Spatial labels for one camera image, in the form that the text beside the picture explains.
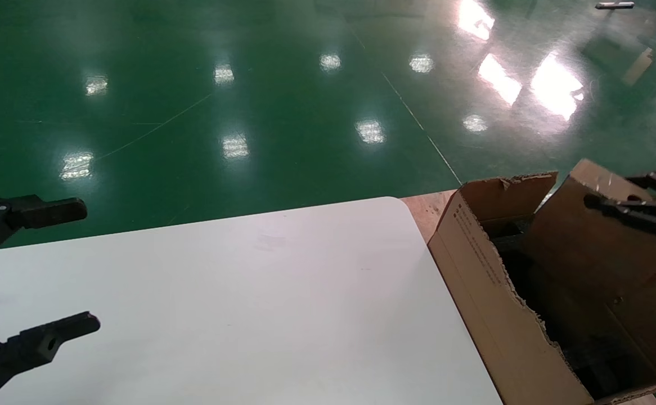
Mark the grey flat bar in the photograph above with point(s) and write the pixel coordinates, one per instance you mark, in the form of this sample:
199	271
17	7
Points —
615	5

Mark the big torn-edged cardboard box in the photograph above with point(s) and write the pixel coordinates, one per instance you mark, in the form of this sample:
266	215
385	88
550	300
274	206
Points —
491	315

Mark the black foam block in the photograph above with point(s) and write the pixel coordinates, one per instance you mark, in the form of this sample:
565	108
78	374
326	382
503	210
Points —
603	371
508	233

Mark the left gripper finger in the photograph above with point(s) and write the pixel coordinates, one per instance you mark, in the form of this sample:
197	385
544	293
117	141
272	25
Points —
41	343
52	212

